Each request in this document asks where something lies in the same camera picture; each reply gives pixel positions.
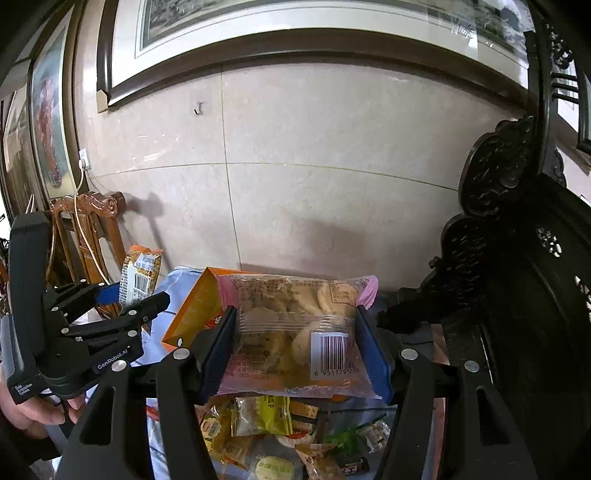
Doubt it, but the flower painting panel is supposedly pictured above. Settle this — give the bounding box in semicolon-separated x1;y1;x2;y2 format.
551;46;591;153

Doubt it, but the brown bread packet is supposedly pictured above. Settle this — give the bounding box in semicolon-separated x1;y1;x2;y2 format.
295;443;347;480

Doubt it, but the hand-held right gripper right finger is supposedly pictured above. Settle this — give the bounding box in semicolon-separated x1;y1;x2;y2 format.
355;305;539;480

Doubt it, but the orange cardboard box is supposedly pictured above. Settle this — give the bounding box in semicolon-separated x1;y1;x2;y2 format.
161;267;241;354

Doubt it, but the orange and white snack packet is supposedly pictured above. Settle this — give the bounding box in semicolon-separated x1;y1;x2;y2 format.
119;244;164;308

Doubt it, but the small white candy packet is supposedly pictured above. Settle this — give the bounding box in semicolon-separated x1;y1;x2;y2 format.
362;420;391;450

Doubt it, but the yellow cake packet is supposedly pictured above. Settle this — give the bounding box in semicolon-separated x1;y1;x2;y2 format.
252;455;301;480

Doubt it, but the yellow-green snack packet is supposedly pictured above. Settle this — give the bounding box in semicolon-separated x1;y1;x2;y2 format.
231;396;294;437

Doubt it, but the white power cable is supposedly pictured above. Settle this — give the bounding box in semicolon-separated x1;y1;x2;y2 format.
71;164;112;284

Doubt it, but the clear pink-edged cookie packet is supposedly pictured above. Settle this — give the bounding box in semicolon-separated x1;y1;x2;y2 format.
216;272;384;400

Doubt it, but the framed panda painting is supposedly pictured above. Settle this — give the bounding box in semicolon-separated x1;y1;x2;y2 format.
96;0;536;114

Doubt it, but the dark carved wooden bench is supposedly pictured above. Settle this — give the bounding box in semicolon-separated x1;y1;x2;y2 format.
379;0;591;480

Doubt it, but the framed red painting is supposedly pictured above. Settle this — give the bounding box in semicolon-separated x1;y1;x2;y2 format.
28;9;86;204

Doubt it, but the blue checked tablecloth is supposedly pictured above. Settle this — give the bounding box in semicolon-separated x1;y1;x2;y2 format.
134;265;444;480

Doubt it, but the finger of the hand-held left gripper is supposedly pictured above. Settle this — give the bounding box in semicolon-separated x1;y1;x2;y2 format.
67;293;171;343
44;282;123;320

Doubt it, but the orange-ended cracker packet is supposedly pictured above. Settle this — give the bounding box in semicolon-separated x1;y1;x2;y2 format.
208;438;254;469

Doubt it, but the person's left hand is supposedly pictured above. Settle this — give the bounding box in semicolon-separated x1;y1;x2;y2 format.
0;364;88;439

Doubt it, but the person's left forearm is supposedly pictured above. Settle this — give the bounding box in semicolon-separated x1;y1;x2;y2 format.
0;415;61;480

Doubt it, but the carved wooden chair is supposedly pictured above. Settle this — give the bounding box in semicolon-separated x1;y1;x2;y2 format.
48;191;127;289

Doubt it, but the green snack packet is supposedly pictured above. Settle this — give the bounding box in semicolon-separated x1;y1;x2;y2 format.
328;427;370;455

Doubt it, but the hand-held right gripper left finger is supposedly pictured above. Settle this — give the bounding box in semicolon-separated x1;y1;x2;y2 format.
55;307;238;480

